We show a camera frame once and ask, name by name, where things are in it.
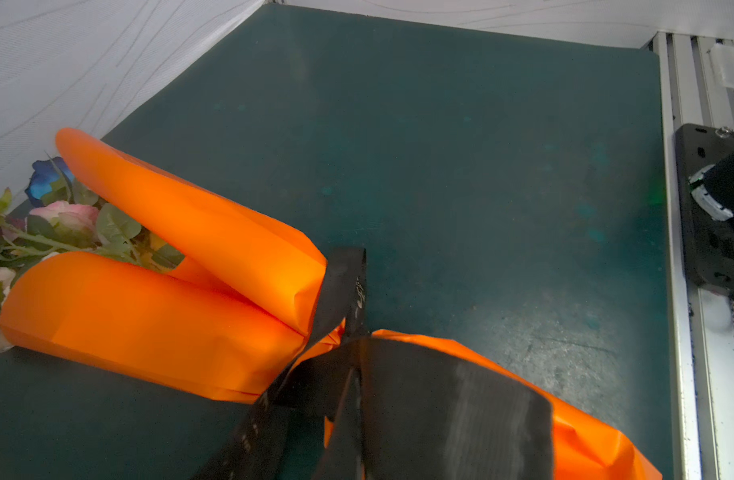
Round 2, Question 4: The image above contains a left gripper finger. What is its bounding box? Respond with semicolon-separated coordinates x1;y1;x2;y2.
313;369;364;480

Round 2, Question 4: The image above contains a black printed ribbon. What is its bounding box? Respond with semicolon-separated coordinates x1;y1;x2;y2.
198;247;554;479

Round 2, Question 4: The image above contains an orange wrapping paper sheet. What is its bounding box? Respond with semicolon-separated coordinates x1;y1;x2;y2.
0;128;659;479

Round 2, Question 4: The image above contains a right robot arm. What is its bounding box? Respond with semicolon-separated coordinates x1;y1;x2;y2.
689;151;734;222

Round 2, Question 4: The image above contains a green table mat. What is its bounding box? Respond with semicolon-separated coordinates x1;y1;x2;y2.
0;1;675;479

